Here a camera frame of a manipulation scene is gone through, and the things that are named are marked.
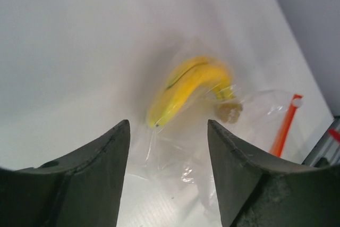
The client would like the aluminium frame rail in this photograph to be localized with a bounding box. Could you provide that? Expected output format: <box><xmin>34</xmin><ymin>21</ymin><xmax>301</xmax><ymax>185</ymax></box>
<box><xmin>302</xmin><ymin>116</ymin><xmax>339</xmax><ymax>168</ymax></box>

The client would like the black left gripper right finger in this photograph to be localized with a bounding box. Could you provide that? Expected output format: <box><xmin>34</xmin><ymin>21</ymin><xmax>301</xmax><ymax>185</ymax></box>
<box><xmin>208</xmin><ymin>120</ymin><xmax>339</xmax><ymax>226</ymax></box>

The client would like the clear zip top bag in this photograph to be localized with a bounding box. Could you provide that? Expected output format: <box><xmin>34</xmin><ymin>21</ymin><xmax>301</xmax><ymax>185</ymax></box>
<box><xmin>141</xmin><ymin>38</ymin><xmax>304</xmax><ymax>212</ymax></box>

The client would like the yellow fake banana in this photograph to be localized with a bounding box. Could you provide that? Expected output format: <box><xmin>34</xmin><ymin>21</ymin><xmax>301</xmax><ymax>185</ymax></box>
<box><xmin>146</xmin><ymin>55</ymin><xmax>236</xmax><ymax>128</ymax></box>

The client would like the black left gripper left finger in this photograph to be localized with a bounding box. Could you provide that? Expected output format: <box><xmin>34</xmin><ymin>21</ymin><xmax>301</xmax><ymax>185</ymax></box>
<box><xmin>1</xmin><ymin>120</ymin><xmax>130</xmax><ymax>226</ymax></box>

